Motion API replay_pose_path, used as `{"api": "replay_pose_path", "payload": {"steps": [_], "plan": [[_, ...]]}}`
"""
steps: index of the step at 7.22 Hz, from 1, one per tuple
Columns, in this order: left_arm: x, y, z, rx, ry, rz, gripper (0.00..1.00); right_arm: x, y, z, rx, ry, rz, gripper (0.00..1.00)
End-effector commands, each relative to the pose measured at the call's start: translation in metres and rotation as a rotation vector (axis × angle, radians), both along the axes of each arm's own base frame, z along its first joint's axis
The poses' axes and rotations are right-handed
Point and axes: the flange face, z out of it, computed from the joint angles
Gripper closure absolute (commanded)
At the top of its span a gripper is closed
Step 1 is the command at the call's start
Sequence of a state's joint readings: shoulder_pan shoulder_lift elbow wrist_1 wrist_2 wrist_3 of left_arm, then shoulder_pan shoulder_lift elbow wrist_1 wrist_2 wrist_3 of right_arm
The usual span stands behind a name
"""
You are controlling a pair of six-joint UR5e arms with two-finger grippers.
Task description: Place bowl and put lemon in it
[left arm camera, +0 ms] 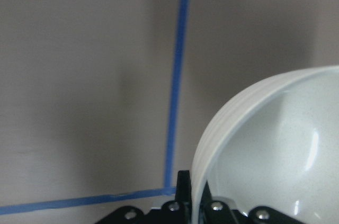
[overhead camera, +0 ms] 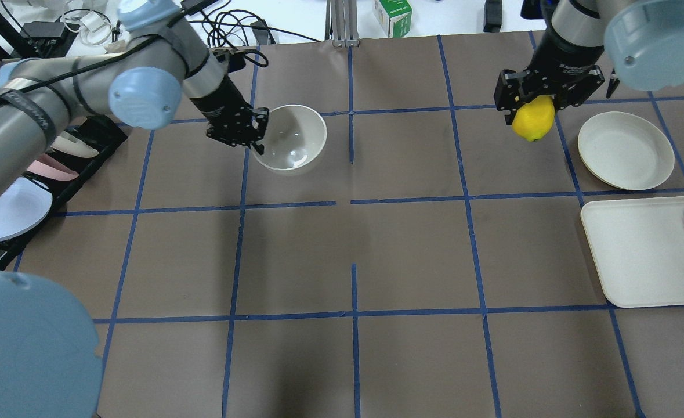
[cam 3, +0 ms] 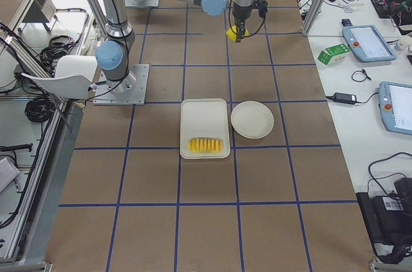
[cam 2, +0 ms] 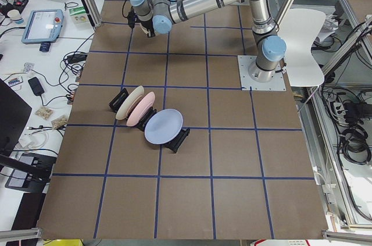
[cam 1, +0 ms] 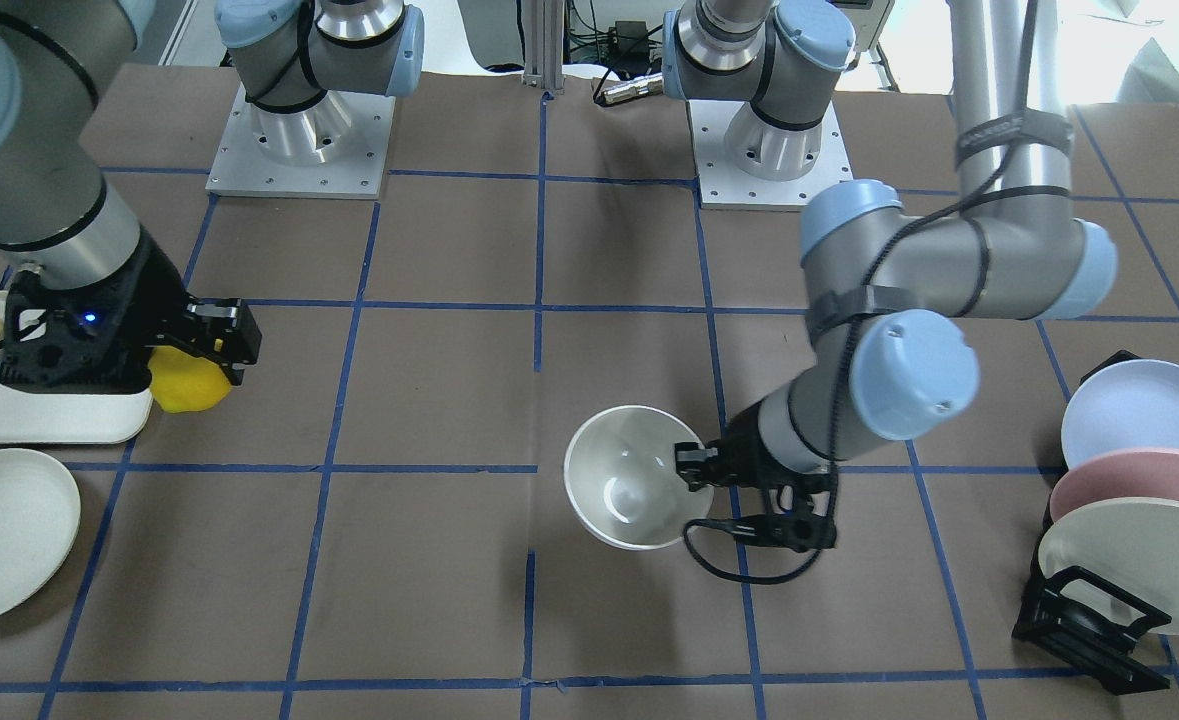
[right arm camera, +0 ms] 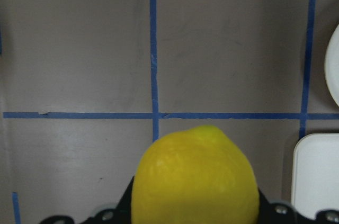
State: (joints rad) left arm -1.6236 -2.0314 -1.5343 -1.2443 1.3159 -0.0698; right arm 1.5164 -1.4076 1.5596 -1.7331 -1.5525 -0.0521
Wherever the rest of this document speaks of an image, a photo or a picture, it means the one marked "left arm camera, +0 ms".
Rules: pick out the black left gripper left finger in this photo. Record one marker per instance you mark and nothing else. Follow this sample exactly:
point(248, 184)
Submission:
point(174, 211)

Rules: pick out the white ribbed bowl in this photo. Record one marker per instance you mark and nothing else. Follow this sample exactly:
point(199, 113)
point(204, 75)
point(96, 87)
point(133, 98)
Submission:
point(275, 144)

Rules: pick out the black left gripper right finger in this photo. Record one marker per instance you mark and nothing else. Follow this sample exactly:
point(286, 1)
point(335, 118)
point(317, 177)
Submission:
point(218, 211)

